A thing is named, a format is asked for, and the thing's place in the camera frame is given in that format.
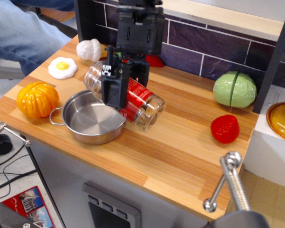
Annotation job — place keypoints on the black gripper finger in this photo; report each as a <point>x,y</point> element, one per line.
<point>140,72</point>
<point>115,79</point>

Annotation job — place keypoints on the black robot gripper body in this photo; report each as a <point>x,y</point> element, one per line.
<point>140,31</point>

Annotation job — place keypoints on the clear plastic almond jar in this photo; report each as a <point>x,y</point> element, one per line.
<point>143,108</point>

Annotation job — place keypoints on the small stainless steel pot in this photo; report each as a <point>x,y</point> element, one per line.
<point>89,119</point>

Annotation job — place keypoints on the amber glass pot lid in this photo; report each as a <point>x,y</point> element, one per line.
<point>275,117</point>

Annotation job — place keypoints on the red toy chili pepper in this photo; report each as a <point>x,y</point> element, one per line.
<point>154,61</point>

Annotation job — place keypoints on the tan toy croissant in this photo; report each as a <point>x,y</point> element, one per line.
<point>103,51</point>

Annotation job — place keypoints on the white toy garlic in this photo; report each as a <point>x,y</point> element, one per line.
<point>89,50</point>

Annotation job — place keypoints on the toy fried egg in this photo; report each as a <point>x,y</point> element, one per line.
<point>62,68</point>

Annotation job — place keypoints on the orange toy pumpkin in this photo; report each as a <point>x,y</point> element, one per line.
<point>37,100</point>

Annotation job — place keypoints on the green toy cabbage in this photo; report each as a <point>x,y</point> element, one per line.
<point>235,89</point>

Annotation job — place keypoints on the red toy strawberry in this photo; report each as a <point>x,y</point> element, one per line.
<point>225,129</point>

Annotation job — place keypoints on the blue jeans leg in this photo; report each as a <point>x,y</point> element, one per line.
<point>25,38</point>

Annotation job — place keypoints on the metal clamp screw right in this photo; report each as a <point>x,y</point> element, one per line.
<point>244,216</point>

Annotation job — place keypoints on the black caster wheel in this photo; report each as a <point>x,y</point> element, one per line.
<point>5,144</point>

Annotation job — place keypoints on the grey toy oven door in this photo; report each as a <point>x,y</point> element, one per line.
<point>109,212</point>

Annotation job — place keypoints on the red printed booklet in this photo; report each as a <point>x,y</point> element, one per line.
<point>30,204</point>

